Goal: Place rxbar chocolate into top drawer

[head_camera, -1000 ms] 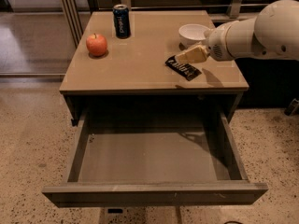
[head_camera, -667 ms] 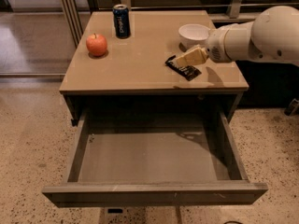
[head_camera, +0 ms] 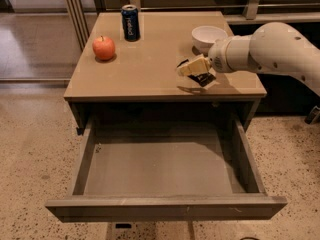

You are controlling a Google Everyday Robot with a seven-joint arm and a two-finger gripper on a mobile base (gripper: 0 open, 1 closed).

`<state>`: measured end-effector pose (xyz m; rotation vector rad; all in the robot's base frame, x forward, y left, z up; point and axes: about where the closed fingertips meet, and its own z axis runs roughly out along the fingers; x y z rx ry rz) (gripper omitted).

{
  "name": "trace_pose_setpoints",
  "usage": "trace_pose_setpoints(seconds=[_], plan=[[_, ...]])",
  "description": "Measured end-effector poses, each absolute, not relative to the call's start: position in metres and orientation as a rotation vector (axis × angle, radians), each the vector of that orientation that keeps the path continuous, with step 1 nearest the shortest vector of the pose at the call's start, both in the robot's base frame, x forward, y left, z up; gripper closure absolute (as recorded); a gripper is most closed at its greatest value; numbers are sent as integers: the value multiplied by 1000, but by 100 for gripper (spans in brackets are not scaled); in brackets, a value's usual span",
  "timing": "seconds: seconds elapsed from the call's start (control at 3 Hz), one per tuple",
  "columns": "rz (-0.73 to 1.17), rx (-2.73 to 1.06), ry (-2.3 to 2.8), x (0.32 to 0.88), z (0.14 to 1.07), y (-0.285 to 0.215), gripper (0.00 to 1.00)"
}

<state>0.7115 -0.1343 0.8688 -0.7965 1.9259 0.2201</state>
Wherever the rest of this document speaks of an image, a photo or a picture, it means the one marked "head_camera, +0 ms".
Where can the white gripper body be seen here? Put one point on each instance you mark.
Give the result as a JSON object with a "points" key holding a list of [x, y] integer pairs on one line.
{"points": [[218, 58]]}

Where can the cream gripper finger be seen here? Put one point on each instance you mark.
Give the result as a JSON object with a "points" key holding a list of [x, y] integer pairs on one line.
{"points": [[193, 67], [206, 79]]}

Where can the black rxbar chocolate wrapper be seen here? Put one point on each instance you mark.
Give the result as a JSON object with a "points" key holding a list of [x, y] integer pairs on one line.
{"points": [[198, 70]]}

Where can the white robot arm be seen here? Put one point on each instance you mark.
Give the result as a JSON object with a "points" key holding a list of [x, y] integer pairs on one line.
{"points": [[274, 48]]}

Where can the beige cabinet with top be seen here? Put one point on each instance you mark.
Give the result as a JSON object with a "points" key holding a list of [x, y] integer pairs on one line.
{"points": [[145, 70]]}

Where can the open grey top drawer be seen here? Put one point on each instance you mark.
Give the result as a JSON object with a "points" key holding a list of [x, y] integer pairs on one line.
{"points": [[165, 171]]}

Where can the white ceramic bowl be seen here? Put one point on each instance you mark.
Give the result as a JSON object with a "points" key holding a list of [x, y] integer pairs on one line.
{"points": [[204, 37]]}

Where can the wooden shelf with metal rails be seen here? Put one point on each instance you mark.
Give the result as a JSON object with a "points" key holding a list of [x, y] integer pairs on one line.
{"points": [[206, 0]]}

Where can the blue pepsi can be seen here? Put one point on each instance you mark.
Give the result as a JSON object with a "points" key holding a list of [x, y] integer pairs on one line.
{"points": [[130, 22]]}

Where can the red apple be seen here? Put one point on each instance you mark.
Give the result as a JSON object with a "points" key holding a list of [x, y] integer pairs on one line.
{"points": [[103, 48]]}

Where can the black object at right edge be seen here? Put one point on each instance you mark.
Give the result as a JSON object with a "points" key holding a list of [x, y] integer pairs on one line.
{"points": [[313, 115]]}

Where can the metal frame post left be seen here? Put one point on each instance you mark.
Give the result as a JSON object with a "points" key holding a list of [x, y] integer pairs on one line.
{"points": [[75, 11]]}

